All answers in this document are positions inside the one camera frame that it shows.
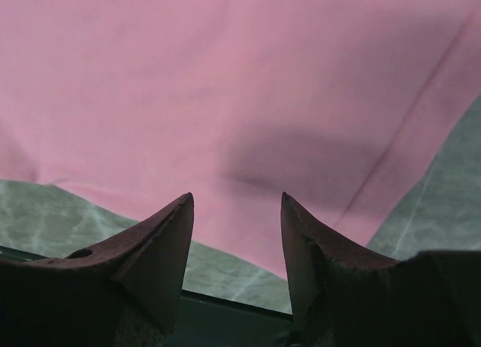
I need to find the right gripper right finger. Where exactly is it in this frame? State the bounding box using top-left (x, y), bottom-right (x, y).
top-left (281, 194), bottom-right (480, 346)

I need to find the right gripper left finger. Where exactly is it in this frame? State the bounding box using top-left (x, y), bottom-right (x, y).
top-left (1, 193), bottom-right (194, 346)

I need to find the pink t shirt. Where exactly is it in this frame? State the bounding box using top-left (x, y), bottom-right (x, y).
top-left (1, 0), bottom-right (480, 276)

